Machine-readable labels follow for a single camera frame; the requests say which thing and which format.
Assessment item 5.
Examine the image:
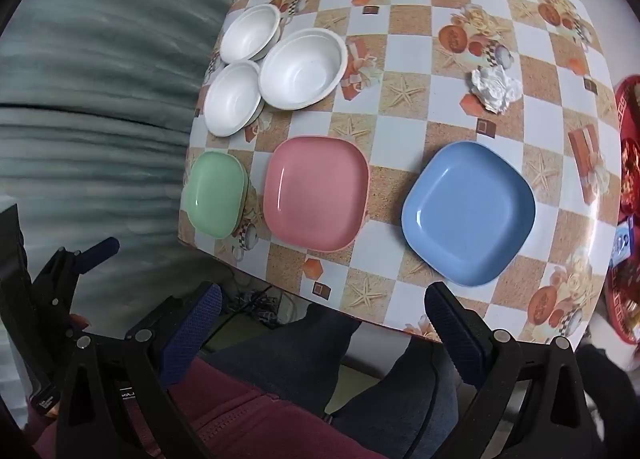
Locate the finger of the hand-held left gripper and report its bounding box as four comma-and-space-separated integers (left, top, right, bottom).
32, 238, 121, 337

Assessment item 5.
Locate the green square plate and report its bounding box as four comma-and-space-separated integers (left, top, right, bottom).
184, 151, 246, 240

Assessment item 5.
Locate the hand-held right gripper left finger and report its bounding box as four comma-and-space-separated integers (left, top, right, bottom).
55, 281, 223, 459

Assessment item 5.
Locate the dark cloth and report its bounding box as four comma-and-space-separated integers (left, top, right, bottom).
575, 344, 640, 459

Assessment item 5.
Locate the large white bowl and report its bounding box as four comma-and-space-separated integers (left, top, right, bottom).
258, 27, 348, 111

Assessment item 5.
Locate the small white bowl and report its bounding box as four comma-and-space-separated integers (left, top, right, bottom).
220, 4, 283, 63
203, 61, 264, 137

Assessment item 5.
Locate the beige square plate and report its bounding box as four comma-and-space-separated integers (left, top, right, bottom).
227, 157, 251, 238

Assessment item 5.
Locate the person's maroon sweater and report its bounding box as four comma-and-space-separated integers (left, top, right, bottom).
30, 356, 401, 459

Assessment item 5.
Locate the tangle of cables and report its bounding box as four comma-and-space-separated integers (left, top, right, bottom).
232, 286, 303, 331

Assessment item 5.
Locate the blue snack packet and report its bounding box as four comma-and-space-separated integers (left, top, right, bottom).
614, 218, 637, 266

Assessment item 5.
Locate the grey-green pleated curtain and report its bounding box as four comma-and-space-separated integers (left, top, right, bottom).
0, 0, 281, 330

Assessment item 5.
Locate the checkered printed tablecloth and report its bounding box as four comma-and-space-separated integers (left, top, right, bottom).
177, 0, 623, 346

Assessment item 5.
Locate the pink square plate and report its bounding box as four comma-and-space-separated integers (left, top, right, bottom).
263, 136, 371, 253

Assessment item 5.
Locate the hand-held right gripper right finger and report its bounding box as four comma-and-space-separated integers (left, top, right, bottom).
424, 281, 601, 459

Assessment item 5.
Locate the crumpled white tissue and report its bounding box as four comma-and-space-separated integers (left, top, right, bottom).
468, 65, 522, 114

